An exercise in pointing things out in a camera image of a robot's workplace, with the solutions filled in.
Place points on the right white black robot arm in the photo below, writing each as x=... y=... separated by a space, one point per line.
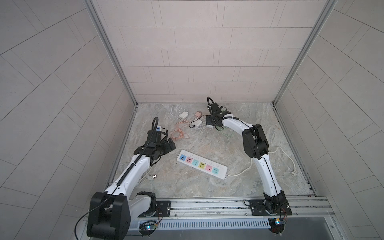
x=256 y=147

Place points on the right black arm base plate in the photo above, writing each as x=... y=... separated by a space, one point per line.
x=258 y=208

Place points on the aluminium mounting rail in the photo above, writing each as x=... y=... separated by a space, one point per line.
x=236 y=208

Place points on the white charger with black cable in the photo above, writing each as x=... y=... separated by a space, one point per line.
x=198 y=121

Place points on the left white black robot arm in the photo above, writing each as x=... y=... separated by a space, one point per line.
x=112 y=210

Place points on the left green circuit board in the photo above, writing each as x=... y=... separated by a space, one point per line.
x=147 y=228

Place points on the white multicolour socket power strip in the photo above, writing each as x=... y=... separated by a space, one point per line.
x=202 y=164

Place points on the green circuit board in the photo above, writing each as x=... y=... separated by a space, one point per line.
x=147 y=228
x=276 y=226

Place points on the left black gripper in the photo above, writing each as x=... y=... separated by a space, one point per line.
x=167 y=148

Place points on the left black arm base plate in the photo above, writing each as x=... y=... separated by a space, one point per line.
x=162 y=209

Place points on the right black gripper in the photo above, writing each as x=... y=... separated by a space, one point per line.
x=208 y=120

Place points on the white charger adapter far left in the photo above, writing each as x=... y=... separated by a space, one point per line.
x=183 y=115

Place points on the pink charger adapter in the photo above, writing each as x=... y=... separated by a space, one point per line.
x=198 y=114

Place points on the right green circuit board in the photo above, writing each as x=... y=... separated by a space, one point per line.
x=276 y=226

